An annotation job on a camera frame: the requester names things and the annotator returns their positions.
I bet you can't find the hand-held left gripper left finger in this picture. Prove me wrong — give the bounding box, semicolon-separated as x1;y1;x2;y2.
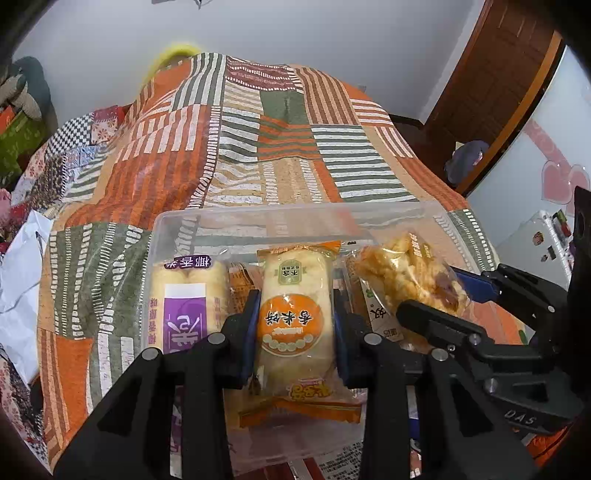
48;288;262;480

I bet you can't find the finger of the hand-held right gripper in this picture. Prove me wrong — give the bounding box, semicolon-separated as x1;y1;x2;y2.
396;300;493;366
450;264;557;315

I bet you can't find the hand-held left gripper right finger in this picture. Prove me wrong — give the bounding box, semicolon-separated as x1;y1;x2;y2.
332;288;539;480

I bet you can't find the long white label bread packet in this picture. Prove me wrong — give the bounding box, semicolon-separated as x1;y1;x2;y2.
344;268;407;342

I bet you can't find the orange rice cracker packet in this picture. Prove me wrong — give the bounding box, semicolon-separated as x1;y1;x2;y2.
238;240;363;430

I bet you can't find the crispy puffed snack packet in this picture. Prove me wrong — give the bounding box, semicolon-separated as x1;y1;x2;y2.
353;231;472;352

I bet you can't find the purple label roll packet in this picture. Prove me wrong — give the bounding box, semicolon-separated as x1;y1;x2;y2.
150;255;229;356

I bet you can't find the clear plastic container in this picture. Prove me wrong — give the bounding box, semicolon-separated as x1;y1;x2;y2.
147;200;451;476

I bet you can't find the white mini fridge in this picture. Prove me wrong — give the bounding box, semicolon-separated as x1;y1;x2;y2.
496;210;578;291

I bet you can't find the printed newspaper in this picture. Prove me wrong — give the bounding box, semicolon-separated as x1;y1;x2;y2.
318;443;366;480

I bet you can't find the blue cap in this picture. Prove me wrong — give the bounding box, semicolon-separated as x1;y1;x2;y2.
445;141;490;188

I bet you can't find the wooden wardrobe with heart stickers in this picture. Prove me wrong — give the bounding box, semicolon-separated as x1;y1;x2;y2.
455;44;591;259

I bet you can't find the striped patchwork blanket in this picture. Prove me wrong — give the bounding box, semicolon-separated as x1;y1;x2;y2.
34;53;573;480

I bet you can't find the brown wooden door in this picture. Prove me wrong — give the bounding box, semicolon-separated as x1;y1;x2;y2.
418;0;561;139

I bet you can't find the checkered floral quilt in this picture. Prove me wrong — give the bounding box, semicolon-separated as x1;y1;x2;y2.
0;105;125;407

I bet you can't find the yellow foam tube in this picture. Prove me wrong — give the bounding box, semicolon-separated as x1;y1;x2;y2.
148;41;204;79

